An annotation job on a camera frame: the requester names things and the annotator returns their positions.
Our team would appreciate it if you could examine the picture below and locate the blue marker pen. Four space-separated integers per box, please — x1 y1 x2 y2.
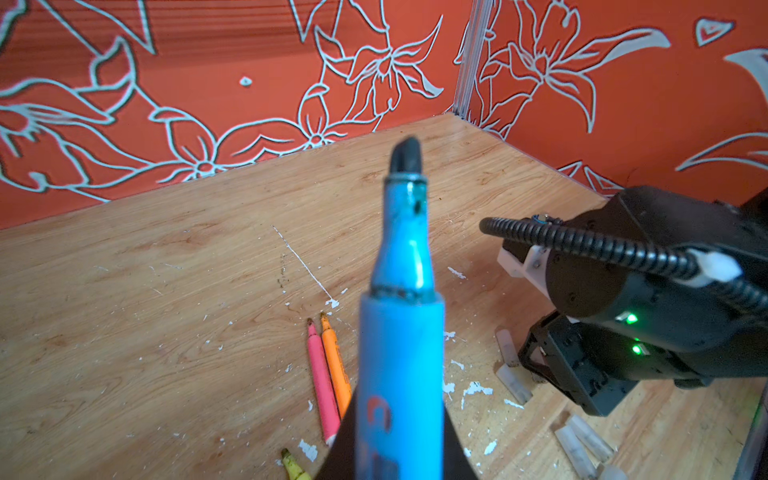
355 137 445 479

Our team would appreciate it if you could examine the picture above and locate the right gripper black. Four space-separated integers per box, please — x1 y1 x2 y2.
518 311 637 417

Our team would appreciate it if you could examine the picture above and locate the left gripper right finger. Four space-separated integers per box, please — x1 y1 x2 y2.
442 405 478 480

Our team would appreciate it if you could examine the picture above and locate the clear pen cap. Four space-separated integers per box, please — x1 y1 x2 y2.
566 415 615 463
598 464 628 480
495 329 520 368
496 364 532 405
555 425 598 479

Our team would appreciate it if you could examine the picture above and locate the yellow marker pen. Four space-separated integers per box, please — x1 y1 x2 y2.
281 448 312 480

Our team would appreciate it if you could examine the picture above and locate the pink marker pen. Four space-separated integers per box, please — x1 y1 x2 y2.
307 318 341 446

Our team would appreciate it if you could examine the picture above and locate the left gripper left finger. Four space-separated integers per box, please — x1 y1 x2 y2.
314 395 357 480

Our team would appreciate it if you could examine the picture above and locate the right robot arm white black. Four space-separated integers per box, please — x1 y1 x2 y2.
479 186 767 416

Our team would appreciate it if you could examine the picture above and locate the orange marker pen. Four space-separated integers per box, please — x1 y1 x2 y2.
320 312 352 419

